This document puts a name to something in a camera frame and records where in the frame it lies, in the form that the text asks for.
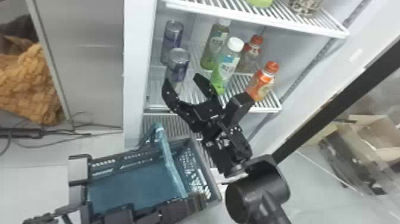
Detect blue basket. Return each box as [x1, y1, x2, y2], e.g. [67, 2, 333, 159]
[21, 122, 223, 224]

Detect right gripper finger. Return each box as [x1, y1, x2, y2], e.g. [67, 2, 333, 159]
[161, 77, 190, 118]
[192, 72, 222, 109]

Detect orange padded cloth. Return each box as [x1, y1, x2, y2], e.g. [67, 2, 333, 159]
[0, 14, 65, 126]

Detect cardboard box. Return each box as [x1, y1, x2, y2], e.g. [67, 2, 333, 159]
[304, 113, 400, 167]

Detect black cable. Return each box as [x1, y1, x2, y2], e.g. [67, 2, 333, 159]
[0, 111, 123, 157]

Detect green bottle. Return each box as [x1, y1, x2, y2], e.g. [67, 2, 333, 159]
[199, 18, 232, 71]
[210, 36, 245, 96]

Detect red bottle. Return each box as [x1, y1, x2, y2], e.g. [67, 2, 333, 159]
[245, 60, 280, 102]
[236, 34, 264, 74]

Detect white fridge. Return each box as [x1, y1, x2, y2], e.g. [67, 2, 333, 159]
[24, 0, 367, 163]

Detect patterned snack packet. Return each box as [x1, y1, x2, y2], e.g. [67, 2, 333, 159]
[286, 0, 324, 16]

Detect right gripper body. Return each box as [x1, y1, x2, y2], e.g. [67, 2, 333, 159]
[179, 99, 235, 140]

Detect fridge door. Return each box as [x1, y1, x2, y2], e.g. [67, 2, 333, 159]
[248, 0, 400, 220]

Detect green snack packet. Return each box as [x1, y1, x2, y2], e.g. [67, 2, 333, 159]
[245, 0, 274, 8]

